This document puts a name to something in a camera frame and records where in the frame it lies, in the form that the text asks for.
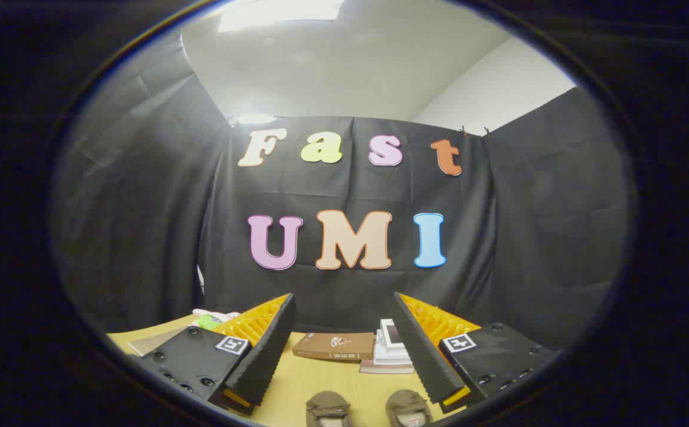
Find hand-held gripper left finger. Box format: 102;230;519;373
139;292;297;416

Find brown book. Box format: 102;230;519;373
291;332;376;362

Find plain white book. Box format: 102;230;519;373
373;341;411;364

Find ceiling light panel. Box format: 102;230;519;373
218;0;346;34

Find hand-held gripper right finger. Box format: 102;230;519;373
392;291;561;415

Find brown fuzzy shoe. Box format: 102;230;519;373
306;390;353;427
385;388;434;427

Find green and pink plush toy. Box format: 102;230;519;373
192;308;242;331

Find brown cardboard storage box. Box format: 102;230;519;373
127;325;195;357

